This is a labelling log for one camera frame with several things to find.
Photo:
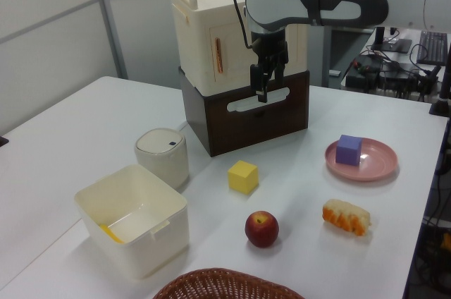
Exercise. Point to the brown wicker basket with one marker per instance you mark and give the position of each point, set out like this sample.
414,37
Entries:
225,285

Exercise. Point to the white lidded trash can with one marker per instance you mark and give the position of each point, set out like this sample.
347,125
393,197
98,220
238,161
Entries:
162,156

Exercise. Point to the yellow object inside bin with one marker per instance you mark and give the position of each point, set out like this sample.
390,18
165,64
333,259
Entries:
111,233

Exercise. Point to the black keyboard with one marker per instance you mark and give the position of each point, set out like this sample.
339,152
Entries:
431,47

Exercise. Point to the cream open plastic bin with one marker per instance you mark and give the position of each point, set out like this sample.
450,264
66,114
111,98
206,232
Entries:
132,221

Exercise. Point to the black monitor stand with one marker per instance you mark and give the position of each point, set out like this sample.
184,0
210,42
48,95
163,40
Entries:
389,43

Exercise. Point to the dark brown wooden drawer box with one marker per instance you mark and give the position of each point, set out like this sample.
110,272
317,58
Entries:
246,119

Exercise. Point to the orange white bread piece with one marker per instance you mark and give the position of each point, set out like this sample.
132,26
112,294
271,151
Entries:
347,216

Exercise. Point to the yellow cube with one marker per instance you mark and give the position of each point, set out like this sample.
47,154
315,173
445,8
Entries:
243,177

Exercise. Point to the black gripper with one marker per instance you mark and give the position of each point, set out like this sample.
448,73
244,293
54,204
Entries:
268,47

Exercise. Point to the pink plate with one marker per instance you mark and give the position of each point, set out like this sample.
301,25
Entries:
377,163

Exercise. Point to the red apple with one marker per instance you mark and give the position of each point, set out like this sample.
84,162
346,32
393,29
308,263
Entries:
261,229

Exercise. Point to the purple cube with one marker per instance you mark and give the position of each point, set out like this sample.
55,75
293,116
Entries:
348,151

